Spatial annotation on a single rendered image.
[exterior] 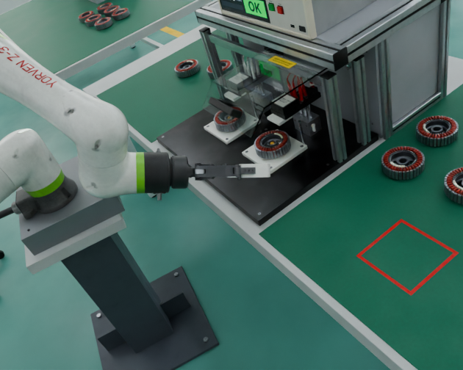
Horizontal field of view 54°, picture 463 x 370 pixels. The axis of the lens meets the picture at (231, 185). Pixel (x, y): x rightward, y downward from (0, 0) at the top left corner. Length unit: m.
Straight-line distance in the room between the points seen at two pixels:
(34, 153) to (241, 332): 1.09
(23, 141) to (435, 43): 1.23
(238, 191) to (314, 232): 0.28
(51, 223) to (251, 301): 0.95
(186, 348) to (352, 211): 1.04
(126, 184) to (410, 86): 0.90
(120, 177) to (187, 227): 1.49
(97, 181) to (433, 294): 0.75
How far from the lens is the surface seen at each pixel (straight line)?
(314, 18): 1.27
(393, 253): 1.16
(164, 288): 2.22
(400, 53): 1.40
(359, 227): 1.22
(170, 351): 2.03
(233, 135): 1.57
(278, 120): 1.40
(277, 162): 1.40
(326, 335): 1.91
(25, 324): 2.54
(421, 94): 1.55
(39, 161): 1.46
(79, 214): 1.49
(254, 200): 1.32
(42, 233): 1.52
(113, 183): 0.99
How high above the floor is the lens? 1.66
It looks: 40 degrees down
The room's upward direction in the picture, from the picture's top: 20 degrees counter-clockwise
